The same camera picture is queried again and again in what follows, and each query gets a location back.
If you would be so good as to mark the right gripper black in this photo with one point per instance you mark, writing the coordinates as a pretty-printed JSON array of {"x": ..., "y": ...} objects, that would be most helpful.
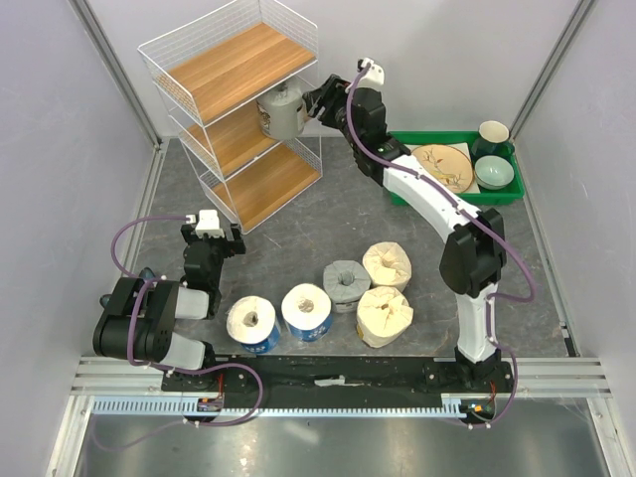
[{"x": 331, "y": 92}]

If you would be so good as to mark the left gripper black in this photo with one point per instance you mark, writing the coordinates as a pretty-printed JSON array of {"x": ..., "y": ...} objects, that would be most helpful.
[{"x": 232, "y": 247}]

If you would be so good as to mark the grey paper towel roll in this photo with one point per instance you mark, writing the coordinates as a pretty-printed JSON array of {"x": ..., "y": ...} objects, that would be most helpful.
[{"x": 281, "y": 111}]

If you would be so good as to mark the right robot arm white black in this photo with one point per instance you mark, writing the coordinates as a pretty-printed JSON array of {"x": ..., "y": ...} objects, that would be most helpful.
[{"x": 472, "y": 258}]

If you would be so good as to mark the blue wrapped roll left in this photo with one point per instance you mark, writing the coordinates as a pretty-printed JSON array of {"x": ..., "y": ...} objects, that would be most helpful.
[{"x": 252, "y": 322}]

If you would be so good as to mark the blue wrapped roll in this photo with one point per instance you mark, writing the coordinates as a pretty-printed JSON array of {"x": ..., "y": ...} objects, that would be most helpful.
[
  {"x": 252, "y": 322},
  {"x": 307, "y": 312}
]

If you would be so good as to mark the blue star shaped dish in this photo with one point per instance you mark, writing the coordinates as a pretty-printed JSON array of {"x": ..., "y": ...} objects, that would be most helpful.
[{"x": 146, "y": 273}]

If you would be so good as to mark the blue wrapped roll right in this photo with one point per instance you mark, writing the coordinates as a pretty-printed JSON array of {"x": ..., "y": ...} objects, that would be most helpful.
[{"x": 307, "y": 312}]

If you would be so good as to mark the decorated ceramic plate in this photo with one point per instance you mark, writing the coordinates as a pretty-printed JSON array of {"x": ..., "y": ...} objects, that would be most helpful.
[{"x": 447, "y": 164}]

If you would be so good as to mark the cream wrapped roll far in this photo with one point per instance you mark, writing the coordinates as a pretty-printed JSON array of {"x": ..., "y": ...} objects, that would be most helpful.
[{"x": 387, "y": 264}]

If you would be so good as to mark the cream wrapped roll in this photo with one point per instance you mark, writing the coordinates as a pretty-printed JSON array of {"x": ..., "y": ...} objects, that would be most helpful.
[
  {"x": 387, "y": 264},
  {"x": 383, "y": 314}
]

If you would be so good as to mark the cream wrapped roll near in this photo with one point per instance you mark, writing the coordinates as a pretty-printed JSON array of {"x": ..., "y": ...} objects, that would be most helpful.
[{"x": 383, "y": 314}]

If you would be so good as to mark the dark green ceramic cup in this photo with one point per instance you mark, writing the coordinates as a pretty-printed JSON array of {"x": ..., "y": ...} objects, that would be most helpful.
[{"x": 493, "y": 139}]

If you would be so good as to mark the light green ceramic bowl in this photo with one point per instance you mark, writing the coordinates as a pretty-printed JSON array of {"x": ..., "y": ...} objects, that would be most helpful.
[{"x": 493, "y": 172}]

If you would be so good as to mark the green plastic tray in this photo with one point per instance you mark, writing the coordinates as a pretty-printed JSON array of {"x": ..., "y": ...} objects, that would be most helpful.
[{"x": 463, "y": 140}]

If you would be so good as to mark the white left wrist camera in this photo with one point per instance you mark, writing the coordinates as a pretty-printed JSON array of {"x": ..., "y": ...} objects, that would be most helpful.
[{"x": 209, "y": 225}]

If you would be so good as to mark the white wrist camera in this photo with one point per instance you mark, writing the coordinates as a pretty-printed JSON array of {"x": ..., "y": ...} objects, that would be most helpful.
[
  {"x": 209, "y": 225},
  {"x": 373, "y": 74}
]

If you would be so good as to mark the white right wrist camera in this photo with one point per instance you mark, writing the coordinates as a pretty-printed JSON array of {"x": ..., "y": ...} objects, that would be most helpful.
[{"x": 373, "y": 74}]

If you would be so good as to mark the white wire wooden shelf rack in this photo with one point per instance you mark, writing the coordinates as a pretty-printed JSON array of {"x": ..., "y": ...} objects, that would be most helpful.
[{"x": 213, "y": 73}]

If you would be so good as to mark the blue grey cable duct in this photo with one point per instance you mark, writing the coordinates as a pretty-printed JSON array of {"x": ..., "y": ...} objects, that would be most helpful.
[{"x": 450, "y": 407}]

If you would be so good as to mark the aluminium frame rail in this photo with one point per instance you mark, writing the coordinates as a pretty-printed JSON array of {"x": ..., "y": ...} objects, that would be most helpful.
[{"x": 538, "y": 378}]

